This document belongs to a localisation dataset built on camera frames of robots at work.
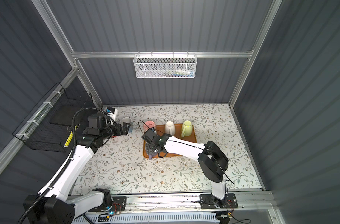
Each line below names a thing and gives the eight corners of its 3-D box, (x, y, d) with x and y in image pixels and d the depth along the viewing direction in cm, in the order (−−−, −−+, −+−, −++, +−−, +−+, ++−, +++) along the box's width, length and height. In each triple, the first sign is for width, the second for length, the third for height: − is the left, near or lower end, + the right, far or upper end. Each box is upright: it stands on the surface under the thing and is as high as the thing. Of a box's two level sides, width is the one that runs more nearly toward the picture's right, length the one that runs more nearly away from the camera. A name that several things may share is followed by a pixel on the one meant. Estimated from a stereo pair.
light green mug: (181, 137, 102) (182, 130, 94) (181, 127, 107) (181, 120, 100) (191, 137, 102) (192, 130, 94) (190, 127, 107) (191, 120, 100)
